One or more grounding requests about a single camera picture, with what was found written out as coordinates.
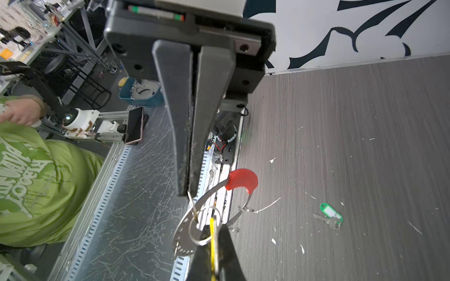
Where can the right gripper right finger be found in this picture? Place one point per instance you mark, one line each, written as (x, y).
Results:
(227, 265)

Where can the yellow capped key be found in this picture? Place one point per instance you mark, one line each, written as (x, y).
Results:
(213, 258)

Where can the white teleoperation handle device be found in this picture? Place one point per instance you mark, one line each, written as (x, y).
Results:
(93, 125)

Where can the operator in green shirt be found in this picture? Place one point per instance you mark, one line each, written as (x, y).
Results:
(44, 183)

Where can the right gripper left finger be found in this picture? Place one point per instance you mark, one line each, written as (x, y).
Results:
(201, 267)

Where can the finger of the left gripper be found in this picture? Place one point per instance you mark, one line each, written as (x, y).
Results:
(175, 112)
(209, 112)

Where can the black smartphone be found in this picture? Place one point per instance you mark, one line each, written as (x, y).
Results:
(135, 126)

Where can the teal bin with chain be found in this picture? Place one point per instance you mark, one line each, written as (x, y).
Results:
(140, 93)

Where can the green capped key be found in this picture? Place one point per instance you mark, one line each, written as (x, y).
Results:
(330, 216)

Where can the large wire keyring red sleeve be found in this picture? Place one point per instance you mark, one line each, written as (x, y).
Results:
(188, 236)

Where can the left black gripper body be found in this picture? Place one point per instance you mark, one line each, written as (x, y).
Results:
(133, 27)

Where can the white slotted cable duct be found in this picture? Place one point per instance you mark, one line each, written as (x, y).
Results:
(75, 249)

